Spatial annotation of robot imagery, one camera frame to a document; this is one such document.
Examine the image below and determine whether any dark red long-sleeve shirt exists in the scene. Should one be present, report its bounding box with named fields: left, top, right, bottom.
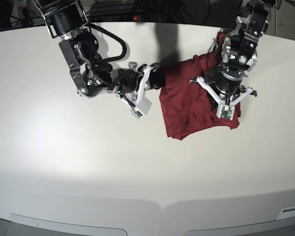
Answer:
left=152, top=31, right=242, bottom=141

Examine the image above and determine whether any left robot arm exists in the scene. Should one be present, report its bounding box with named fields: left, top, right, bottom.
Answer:
left=190, top=0, right=276, bottom=120

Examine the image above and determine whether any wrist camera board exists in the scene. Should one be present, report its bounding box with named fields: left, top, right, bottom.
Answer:
left=216, top=104, right=236, bottom=120
left=129, top=99, right=152, bottom=119

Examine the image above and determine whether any black power strip red switch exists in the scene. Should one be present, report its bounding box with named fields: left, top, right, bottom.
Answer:
left=89, top=15, right=142, bottom=22

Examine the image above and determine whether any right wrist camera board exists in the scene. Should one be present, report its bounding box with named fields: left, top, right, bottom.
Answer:
left=129, top=99, right=152, bottom=119

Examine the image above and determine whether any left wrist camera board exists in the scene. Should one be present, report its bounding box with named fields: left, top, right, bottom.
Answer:
left=216, top=104, right=236, bottom=120

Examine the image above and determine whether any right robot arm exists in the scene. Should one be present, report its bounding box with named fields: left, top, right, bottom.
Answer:
left=33, top=0, right=165, bottom=108

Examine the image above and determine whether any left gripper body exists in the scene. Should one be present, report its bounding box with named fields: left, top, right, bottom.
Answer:
left=189, top=68, right=258, bottom=106

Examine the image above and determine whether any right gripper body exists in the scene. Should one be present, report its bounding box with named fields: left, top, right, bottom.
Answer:
left=87, top=62, right=160, bottom=106

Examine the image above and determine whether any white label plate on table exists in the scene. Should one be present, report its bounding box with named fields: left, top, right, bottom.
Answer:
left=277, top=206, right=295, bottom=220

